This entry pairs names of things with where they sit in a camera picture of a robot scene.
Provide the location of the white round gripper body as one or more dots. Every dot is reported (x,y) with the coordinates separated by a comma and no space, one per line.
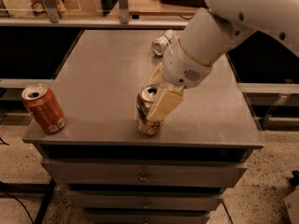
(182,66)

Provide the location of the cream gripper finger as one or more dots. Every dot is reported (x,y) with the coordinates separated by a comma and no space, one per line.
(166,101)
(157,77)

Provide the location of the gold orange soda can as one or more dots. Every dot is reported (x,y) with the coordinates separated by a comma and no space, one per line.
(144,101)

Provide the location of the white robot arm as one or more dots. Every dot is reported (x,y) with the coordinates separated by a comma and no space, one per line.
(218,26)

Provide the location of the white green can lying down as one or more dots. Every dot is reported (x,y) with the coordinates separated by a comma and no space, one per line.
(163,42)

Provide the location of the red orange soda can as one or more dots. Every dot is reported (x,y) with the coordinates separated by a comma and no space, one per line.
(42,104)

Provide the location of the metal railing with posts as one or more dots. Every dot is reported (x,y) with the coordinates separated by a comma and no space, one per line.
(96,14)

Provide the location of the grey metal drawer cabinet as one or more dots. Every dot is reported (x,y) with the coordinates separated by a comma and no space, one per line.
(97,90)

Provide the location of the top drawer with knob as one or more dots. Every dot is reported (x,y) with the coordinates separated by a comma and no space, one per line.
(207,174)

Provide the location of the drawer with knob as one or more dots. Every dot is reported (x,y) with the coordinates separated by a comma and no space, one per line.
(145,201)
(142,217)
(207,174)

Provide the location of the bottom drawer with knob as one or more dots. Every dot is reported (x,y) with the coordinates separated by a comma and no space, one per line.
(142,217)

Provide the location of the middle drawer with knob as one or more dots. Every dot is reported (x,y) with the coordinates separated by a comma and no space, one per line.
(145,201)

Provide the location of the grey box on floor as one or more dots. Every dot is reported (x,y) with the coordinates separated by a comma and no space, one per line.
(292,204)

